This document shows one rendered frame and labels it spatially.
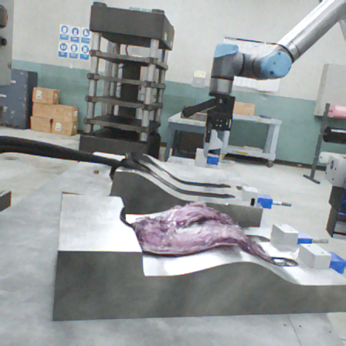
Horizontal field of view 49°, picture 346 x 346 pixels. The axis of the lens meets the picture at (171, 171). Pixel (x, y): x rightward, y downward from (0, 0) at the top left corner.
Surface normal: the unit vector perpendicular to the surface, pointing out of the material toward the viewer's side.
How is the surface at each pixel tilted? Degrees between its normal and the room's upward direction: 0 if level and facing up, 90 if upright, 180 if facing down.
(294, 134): 90
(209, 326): 0
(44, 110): 87
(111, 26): 90
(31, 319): 0
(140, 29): 90
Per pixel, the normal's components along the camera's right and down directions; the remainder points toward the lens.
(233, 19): -0.11, 0.20
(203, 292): 0.25, 0.24
